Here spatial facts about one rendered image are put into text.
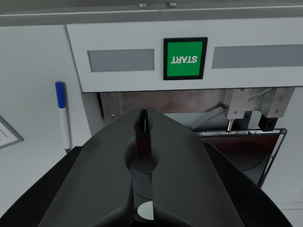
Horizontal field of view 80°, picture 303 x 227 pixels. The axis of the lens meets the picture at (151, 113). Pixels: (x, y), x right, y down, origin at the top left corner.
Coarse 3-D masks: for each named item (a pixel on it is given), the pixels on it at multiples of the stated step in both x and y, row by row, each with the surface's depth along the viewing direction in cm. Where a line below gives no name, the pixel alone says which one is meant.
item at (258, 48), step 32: (96, 32) 23; (128, 32) 23; (160, 32) 23; (192, 32) 23; (224, 32) 23; (256, 32) 23; (288, 32) 23; (96, 64) 26; (128, 64) 26; (160, 64) 25; (224, 64) 26; (256, 64) 26; (288, 64) 26
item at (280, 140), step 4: (280, 136) 40; (284, 136) 40; (280, 140) 40; (276, 144) 41; (280, 144) 41; (276, 148) 42; (272, 152) 43; (276, 152) 42; (272, 156) 43; (268, 160) 44; (272, 160) 44; (268, 164) 45; (264, 168) 46; (268, 168) 45; (264, 172) 46; (268, 172) 46; (264, 176) 47; (260, 180) 48; (264, 180) 48; (260, 184) 49
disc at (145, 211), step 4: (144, 204) 53; (148, 204) 53; (152, 204) 53; (140, 208) 54; (144, 208) 54; (148, 208) 54; (152, 208) 54; (140, 212) 55; (144, 212) 55; (148, 212) 55; (152, 212) 55; (144, 216) 56; (148, 216) 56; (152, 216) 56
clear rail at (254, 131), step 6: (144, 132) 40; (198, 132) 39; (204, 132) 39; (210, 132) 39; (216, 132) 39; (222, 132) 39; (228, 132) 39; (234, 132) 39; (240, 132) 39; (246, 132) 39; (252, 132) 39; (258, 132) 39; (264, 132) 39; (270, 132) 39; (276, 132) 39; (282, 132) 39; (138, 138) 40
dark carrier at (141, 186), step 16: (144, 144) 41; (224, 144) 41; (240, 144) 41; (256, 144) 41; (272, 144) 41; (144, 160) 44; (240, 160) 44; (256, 160) 44; (144, 176) 47; (256, 176) 47; (144, 192) 50
